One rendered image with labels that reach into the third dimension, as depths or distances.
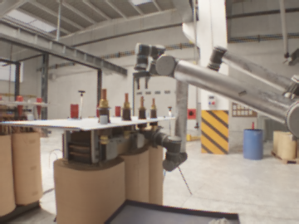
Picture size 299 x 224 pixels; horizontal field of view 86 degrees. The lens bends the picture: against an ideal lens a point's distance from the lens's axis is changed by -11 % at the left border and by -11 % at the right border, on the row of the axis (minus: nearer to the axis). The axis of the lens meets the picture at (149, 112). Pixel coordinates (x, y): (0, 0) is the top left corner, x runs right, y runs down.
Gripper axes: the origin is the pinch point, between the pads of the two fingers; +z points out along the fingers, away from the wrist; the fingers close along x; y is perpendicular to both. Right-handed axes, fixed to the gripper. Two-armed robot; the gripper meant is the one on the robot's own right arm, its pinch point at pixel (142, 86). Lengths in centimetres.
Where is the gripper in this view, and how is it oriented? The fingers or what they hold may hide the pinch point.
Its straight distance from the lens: 159.9
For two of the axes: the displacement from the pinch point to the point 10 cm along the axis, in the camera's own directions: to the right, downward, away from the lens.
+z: 0.0, 10.0, 0.0
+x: -7.8, 0.0, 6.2
